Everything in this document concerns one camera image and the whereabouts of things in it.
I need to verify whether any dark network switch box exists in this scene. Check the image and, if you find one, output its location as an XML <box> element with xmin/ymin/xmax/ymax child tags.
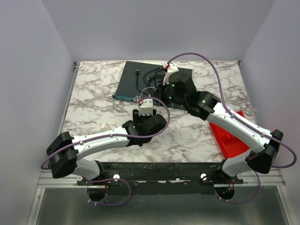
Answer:
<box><xmin>114</xmin><ymin>60</ymin><xmax>193</xmax><ymax>111</ymax></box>

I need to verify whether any thin white wire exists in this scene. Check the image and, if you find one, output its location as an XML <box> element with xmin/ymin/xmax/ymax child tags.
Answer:
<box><xmin>133</xmin><ymin>87</ymin><xmax>159</xmax><ymax>104</ymax></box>

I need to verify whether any aluminium frame rail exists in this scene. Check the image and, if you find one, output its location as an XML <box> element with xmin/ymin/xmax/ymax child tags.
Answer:
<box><xmin>37</xmin><ymin>61</ymin><xmax>80</xmax><ymax>188</ymax></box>

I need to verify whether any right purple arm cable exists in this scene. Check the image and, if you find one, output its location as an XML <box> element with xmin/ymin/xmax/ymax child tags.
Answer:
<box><xmin>167</xmin><ymin>52</ymin><xmax>297</xmax><ymax>169</ymax></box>

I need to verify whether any red plastic tray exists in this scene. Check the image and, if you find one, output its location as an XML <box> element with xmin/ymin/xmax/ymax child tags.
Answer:
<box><xmin>209</xmin><ymin>122</ymin><xmax>249</xmax><ymax>158</ymax></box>

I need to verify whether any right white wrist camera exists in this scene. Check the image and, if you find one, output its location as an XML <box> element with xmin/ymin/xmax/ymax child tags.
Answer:
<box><xmin>162</xmin><ymin>62</ymin><xmax>179</xmax><ymax>85</ymax></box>

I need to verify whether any black USB cable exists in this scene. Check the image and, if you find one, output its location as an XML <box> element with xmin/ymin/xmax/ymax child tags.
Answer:
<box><xmin>135</xmin><ymin>65</ymin><xmax>169</xmax><ymax>94</ymax></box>

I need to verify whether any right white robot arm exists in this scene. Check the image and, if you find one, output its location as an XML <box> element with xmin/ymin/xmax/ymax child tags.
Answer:
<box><xmin>158</xmin><ymin>72</ymin><xmax>283</xmax><ymax>177</ymax></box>

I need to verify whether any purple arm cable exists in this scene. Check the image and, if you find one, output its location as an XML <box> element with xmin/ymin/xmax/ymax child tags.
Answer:
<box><xmin>167</xmin><ymin>52</ymin><xmax>297</xmax><ymax>169</ymax></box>
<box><xmin>40</xmin><ymin>96</ymin><xmax>171</xmax><ymax>171</ymax></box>

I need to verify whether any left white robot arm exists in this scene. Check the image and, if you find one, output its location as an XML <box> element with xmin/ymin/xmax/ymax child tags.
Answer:
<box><xmin>46</xmin><ymin>110</ymin><xmax>168</xmax><ymax>180</ymax></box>

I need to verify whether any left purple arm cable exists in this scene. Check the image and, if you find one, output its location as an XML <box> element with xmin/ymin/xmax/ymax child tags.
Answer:
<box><xmin>40</xmin><ymin>96</ymin><xmax>171</xmax><ymax>171</ymax></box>

